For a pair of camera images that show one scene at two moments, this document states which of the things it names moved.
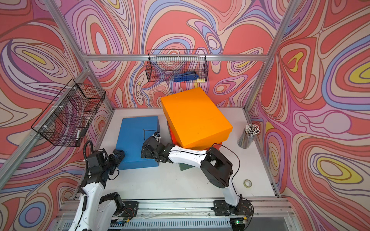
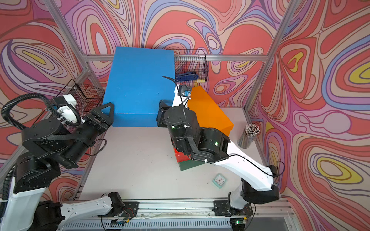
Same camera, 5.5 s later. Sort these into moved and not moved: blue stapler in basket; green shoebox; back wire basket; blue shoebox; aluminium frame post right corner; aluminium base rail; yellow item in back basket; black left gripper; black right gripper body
Moved: blue shoebox; black right gripper body; black left gripper
Not moved: aluminium base rail; back wire basket; blue stapler in basket; yellow item in back basket; aluminium frame post right corner; green shoebox
